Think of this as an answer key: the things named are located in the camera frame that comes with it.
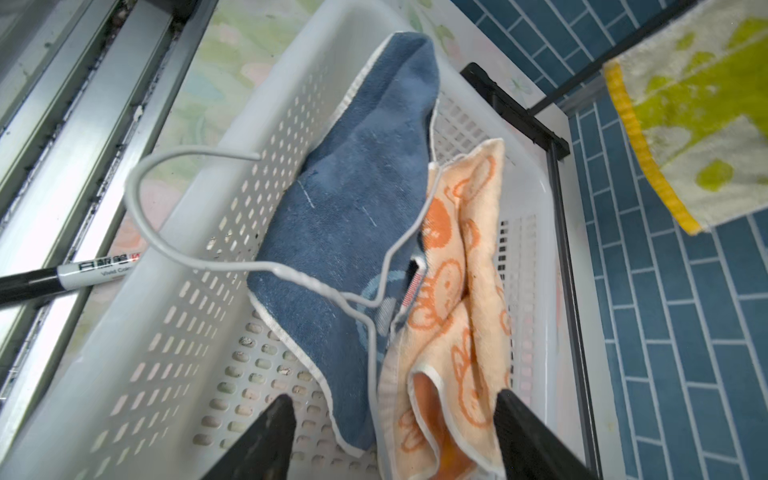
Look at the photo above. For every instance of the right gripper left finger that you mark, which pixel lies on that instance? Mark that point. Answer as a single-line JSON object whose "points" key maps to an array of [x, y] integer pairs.
{"points": [[264, 450]]}

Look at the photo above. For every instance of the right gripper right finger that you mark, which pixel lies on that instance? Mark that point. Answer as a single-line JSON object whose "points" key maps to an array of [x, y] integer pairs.
{"points": [[529, 449]]}

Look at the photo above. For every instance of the orange patterned towel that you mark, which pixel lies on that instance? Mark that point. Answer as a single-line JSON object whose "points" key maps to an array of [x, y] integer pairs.
{"points": [[445, 367]]}

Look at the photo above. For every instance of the white wire hanger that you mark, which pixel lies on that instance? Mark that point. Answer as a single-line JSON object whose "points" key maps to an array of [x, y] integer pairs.
{"points": [[342, 299]]}

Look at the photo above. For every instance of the blue patterned towel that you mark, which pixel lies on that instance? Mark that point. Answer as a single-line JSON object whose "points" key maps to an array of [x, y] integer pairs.
{"points": [[347, 220]]}

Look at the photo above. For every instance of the white perforated plastic basket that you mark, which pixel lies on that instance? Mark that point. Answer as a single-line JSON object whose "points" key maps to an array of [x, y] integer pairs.
{"points": [[180, 365]]}

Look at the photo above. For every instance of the black tipped marker pen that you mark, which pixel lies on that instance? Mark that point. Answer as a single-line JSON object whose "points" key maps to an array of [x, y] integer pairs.
{"points": [[53, 281]]}

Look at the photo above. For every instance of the black metal clothes rack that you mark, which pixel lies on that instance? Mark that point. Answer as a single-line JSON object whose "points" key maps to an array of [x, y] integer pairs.
{"points": [[556, 149]]}

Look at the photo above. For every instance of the yellow green patterned towel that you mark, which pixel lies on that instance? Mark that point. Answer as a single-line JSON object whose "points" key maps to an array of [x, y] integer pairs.
{"points": [[693, 101]]}

